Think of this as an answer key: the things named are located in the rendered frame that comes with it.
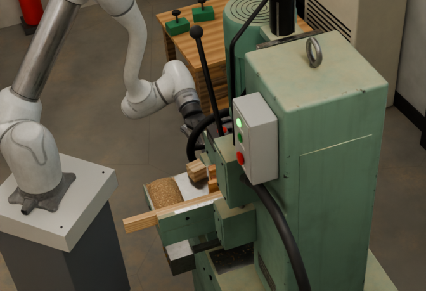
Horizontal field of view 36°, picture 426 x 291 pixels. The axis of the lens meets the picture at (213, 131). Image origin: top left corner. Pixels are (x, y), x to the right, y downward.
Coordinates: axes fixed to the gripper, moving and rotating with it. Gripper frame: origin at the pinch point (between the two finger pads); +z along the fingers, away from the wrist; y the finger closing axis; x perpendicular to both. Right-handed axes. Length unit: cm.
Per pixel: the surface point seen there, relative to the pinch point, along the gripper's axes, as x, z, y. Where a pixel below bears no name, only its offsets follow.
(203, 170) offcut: -29.9, 20.5, -9.9
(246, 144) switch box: -92, 48, -12
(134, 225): -34, 32, -35
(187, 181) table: -26.9, 20.9, -15.2
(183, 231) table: -31, 37, -22
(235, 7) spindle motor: -87, 9, 0
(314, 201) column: -78, 58, 0
